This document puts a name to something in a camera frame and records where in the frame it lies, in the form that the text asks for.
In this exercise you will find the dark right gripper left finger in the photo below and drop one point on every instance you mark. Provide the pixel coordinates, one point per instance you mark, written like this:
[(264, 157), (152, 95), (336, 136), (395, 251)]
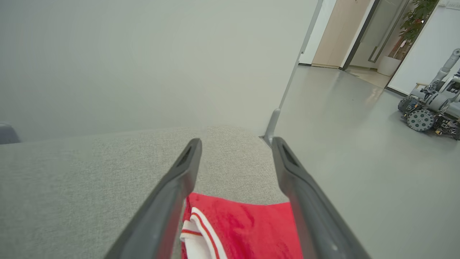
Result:
[(169, 216)]

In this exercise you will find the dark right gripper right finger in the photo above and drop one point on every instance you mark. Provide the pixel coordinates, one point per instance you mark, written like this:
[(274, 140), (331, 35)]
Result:
[(312, 216)]

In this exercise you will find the red and white shirt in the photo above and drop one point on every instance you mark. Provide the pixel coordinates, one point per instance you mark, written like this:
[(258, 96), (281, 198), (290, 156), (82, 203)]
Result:
[(251, 230)]

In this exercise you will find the grey wheeled robot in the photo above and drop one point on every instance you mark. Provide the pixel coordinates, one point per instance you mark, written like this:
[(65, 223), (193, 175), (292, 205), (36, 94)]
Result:
[(431, 100)]

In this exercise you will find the white plant pot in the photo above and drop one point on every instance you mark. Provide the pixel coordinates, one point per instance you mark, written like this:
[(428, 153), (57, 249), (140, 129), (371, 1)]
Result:
[(388, 66)]

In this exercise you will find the beige wooden door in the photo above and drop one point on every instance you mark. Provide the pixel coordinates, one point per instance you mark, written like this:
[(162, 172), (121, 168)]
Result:
[(337, 36)]

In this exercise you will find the green potted plant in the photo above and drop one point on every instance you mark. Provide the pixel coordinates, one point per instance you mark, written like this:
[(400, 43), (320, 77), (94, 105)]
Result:
[(417, 21)]

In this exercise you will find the glass door dark frame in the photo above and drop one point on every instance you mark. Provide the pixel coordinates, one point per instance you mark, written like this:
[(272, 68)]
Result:
[(377, 32)]

